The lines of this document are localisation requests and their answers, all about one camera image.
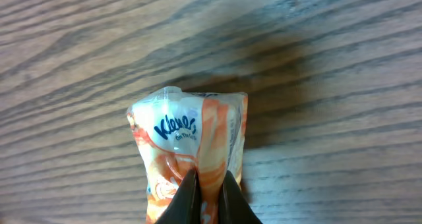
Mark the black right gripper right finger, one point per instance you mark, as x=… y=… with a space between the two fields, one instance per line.
x=232 y=205

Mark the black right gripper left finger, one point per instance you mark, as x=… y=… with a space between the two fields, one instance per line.
x=185 y=205

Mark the small orange white box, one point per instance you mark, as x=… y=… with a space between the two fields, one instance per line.
x=176 y=131

